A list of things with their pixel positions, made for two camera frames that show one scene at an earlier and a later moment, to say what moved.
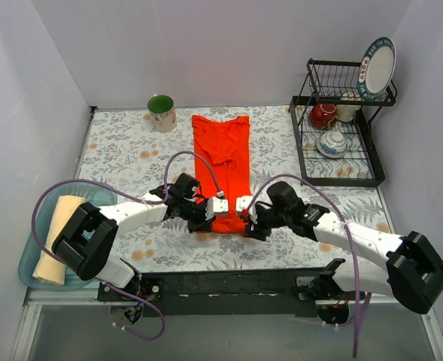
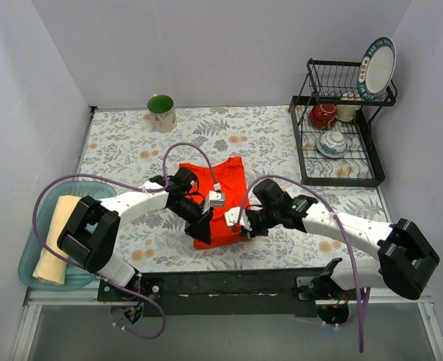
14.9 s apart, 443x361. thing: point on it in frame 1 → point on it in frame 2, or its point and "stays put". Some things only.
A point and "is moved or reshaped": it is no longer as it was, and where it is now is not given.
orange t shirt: (223, 147) is moved or reshaped
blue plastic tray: (91, 192) stays put
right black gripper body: (257, 224) stays put
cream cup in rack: (346, 113) stays put
